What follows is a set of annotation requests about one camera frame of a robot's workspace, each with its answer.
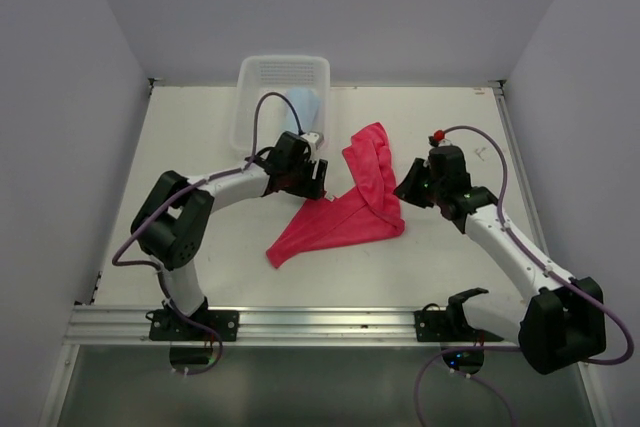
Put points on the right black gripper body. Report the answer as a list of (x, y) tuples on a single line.
[(437, 190)]

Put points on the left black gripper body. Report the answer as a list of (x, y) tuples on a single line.
[(298, 174)]

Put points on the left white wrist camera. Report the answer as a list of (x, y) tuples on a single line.
[(315, 140)]

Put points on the pink towel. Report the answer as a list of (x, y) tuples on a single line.
[(368, 212)]

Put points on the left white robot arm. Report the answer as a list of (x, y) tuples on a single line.
[(170, 226)]

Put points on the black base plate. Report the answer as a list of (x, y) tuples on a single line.
[(433, 323), (167, 326)]

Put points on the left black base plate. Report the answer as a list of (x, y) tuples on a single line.
[(167, 326)]

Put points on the aluminium mounting rail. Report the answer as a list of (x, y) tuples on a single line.
[(295, 327)]

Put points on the white plastic basket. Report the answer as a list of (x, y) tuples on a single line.
[(261, 104)]

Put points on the light blue towel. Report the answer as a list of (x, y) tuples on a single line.
[(306, 104)]

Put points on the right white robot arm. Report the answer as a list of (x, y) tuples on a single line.
[(557, 321)]

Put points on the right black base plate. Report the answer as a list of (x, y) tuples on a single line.
[(433, 323)]

